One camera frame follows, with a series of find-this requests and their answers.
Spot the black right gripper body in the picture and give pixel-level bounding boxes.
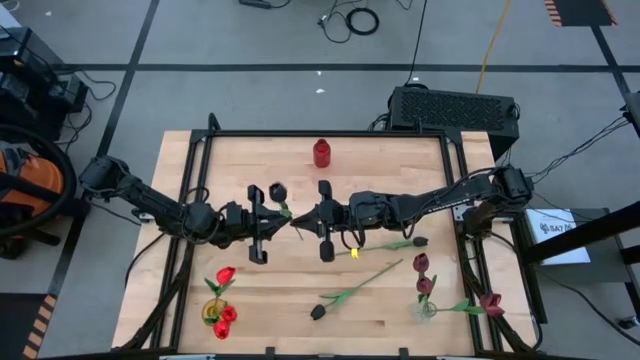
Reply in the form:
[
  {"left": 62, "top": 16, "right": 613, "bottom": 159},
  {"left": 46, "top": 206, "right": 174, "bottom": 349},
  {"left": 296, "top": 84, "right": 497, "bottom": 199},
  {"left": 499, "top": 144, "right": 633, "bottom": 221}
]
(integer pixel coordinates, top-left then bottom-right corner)
[{"left": 317, "top": 180, "right": 390, "bottom": 264}]

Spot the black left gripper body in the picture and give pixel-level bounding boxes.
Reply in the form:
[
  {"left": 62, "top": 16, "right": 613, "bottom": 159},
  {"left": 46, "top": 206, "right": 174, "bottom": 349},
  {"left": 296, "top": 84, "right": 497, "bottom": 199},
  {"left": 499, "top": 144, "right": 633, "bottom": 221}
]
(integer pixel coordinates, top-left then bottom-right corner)
[{"left": 217, "top": 184, "right": 274, "bottom": 265}]

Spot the black artificial tulip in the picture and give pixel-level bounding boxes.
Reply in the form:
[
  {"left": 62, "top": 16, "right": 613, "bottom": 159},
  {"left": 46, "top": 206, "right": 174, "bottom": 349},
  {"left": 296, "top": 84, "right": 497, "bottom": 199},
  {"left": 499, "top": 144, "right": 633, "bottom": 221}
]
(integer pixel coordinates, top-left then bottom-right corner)
[
  {"left": 309, "top": 258, "right": 405, "bottom": 321},
  {"left": 333, "top": 235, "right": 430, "bottom": 257},
  {"left": 268, "top": 182, "right": 305, "bottom": 241}
]

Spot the dark red artificial tulip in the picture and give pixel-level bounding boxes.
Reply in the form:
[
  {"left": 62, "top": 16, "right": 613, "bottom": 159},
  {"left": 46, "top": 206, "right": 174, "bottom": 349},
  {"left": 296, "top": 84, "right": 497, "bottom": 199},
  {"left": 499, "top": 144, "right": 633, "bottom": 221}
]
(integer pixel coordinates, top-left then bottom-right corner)
[
  {"left": 412, "top": 252, "right": 431, "bottom": 281},
  {"left": 429, "top": 292, "right": 506, "bottom": 319},
  {"left": 415, "top": 273, "right": 439, "bottom": 314}
]

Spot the red vase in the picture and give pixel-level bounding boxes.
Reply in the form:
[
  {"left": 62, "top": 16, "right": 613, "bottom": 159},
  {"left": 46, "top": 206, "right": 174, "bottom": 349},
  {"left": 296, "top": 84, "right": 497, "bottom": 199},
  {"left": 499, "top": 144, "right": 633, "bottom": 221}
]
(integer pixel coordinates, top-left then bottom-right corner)
[{"left": 312, "top": 139, "right": 332, "bottom": 170}]

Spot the amber glass vase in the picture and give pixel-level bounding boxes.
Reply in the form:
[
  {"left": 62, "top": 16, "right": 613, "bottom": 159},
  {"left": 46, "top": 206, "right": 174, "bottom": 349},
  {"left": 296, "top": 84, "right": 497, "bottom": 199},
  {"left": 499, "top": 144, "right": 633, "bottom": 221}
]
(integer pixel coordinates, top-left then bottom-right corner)
[{"left": 200, "top": 298, "right": 229, "bottom": 327}]

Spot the clear glass vase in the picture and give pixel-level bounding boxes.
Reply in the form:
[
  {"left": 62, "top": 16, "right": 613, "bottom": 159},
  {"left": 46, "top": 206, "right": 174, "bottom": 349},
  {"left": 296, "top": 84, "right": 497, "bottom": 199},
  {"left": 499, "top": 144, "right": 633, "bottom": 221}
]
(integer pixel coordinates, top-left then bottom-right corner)
[{"left": 412, "top": 299, "right": 437, "bottom": 322}]

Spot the black computer case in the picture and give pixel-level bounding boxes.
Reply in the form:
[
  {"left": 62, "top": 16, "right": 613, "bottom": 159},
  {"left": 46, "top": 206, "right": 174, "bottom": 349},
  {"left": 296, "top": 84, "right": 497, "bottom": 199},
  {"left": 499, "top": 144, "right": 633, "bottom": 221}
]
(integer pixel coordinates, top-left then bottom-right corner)
[{"left": 387, "top": 84, "right": 521, "bottom": 161}]

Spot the white paper sheet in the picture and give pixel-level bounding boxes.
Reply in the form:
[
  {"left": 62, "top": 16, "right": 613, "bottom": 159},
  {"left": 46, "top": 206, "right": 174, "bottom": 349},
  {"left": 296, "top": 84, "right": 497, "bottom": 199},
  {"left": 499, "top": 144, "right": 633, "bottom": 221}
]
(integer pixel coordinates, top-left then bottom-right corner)
[{"left": 524, "top": 207, "right": 592, "bottom": 266}]

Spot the orange vacuum cleaner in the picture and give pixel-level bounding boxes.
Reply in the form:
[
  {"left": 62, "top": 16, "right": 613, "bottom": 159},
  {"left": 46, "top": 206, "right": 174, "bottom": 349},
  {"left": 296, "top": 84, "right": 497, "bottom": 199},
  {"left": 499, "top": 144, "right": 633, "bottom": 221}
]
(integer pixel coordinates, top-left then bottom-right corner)
[{"left": 0, "top": 124, "right": 79, "bottom": 261}]

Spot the black power strip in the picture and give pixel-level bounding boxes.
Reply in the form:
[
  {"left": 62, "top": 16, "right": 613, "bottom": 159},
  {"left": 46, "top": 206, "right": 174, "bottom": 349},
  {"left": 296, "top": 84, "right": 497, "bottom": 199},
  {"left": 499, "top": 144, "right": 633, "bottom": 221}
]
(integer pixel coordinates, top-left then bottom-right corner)
[{"left": 237, "top": 0, "right": 292, "bottom": 11}]

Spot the black mat with hazard stripes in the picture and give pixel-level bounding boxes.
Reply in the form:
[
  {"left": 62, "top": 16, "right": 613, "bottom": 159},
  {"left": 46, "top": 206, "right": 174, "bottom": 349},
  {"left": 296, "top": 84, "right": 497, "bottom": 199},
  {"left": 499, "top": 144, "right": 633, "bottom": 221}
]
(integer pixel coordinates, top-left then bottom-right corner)
[
  {"left": 543, "top": 0, "right": 618, "bottom": 28},
  {"left": 0, "top": 293, "right": 57, "bottom": 360}
]

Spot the dark grey side table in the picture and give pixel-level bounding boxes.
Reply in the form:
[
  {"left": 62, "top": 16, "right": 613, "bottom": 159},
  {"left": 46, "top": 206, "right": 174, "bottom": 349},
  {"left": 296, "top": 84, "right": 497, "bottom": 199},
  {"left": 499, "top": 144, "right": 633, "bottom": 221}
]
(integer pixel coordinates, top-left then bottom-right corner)
[{"left": 512, "top": 205, "right": 640, "bottom": 326}]

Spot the black equipment rack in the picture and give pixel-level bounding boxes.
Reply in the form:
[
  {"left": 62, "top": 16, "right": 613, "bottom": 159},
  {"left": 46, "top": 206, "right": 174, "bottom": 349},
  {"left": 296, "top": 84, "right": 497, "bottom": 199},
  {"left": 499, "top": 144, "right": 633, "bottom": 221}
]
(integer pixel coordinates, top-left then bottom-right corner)
[{"left": 0, "top": 27, "right": 90, "bottom": 141}]

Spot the black aluminium table frame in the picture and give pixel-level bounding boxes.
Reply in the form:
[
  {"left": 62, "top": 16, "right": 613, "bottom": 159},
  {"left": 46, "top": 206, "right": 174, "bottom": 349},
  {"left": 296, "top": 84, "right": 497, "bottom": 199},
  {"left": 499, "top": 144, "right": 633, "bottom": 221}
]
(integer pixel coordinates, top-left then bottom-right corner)
[{"left": 113, "top": 112, "right": 546, "bottom": 359}]

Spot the black hanging cable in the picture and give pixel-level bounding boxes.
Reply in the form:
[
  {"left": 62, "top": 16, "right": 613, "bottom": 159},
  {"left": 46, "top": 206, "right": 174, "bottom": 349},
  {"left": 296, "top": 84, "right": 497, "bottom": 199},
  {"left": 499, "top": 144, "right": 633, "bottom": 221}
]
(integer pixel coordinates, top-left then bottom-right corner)
[{"left": 403, "top": 0, "right": 429, "bottom": 86}]

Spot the coiled black cable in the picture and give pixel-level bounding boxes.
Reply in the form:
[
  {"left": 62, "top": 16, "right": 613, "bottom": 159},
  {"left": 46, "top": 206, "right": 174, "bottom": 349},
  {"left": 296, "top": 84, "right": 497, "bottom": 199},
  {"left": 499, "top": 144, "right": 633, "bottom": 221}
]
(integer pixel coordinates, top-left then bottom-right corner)
[{"left": 317, "top": 0, "right": 381, "bottom": 45}]

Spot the yellow cable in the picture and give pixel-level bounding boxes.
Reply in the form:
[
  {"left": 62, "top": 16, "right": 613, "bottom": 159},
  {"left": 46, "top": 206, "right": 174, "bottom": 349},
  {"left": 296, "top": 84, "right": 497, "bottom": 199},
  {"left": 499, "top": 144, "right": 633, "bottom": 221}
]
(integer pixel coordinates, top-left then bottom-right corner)
[{"left": 474, "top": 0, "right": 514, "bottom": 95}]

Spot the black diagonal frame beam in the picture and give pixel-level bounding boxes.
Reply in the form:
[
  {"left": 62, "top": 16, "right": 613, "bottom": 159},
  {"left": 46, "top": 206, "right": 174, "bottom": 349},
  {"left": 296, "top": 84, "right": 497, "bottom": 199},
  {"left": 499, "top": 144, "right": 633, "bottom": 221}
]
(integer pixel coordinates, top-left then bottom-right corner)
[{"left": 519, "top": 198, "right": 640, "bottom": 266}]

